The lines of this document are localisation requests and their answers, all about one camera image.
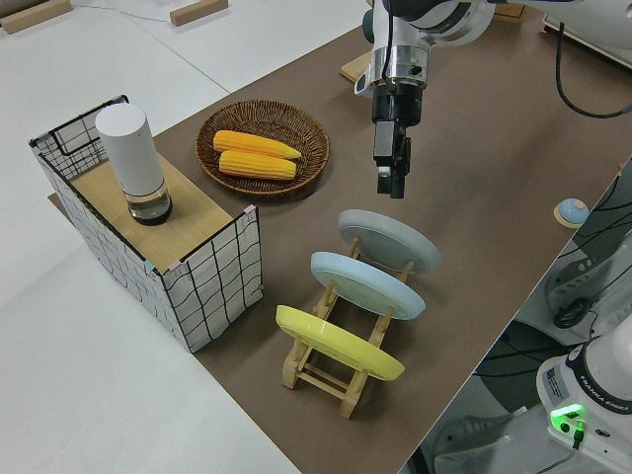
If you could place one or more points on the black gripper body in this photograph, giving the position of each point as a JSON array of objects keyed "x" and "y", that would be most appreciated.
[{"x": 397, "y": 103}]

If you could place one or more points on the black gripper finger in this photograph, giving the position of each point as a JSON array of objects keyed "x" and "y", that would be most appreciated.
[
  {"x": 385, "y": 148},
  {"x": 404, "y": 163}
]

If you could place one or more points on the gray plate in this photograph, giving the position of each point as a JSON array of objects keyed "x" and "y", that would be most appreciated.
[{"x": 390, "y": 242}]

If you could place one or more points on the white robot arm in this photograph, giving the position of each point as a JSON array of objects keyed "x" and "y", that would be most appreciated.
[
  {"x": 410, "y": 29},
  {"x": 607, "y": 365}
]

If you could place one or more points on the light blue plate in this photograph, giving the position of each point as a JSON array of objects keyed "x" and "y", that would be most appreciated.
[{"x": 365, "y": 284}]

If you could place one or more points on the yellow plate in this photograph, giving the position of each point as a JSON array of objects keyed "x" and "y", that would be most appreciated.
[{"x": 336, "y": 343}]

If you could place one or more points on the wooden plate rack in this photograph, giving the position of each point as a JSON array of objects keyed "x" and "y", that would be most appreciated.
[{"x": 321, "y": 382}]

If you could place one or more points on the wooden mug stand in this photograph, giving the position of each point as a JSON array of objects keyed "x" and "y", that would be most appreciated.
[{"x": 356, "y": 66}]

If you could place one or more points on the teal mug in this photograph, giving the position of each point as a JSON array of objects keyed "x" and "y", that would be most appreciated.
[{"x": 368, "y": 24}]

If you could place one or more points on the brown table mat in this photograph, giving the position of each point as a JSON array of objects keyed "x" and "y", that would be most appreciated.
[{"x": 494, "y": 197}]

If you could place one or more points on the yellow corn cob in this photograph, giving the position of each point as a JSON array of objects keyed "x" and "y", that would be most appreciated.
[
  {"x": 257, "y": 166},
  {"x": 252, "y": 143}
]

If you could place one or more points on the brown wicker basket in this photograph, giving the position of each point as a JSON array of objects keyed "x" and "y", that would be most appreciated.
[{"x": 257, "y": 118}]

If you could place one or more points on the wooden box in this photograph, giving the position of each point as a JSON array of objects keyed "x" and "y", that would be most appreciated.
[{"x": 508, "y": 14}]

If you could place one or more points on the blue service bell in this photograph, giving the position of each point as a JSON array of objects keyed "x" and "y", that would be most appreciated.
[{"x": 572, "y": 211}]

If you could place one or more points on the wooden block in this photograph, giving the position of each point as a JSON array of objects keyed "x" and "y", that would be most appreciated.
[
  {"x": 34, "y": 15},
  {"x": 197, "y": 11}
]

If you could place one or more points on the white cylinder bottle glass base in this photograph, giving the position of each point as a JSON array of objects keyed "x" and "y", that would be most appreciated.
[{"x": 131, "y": 153}]

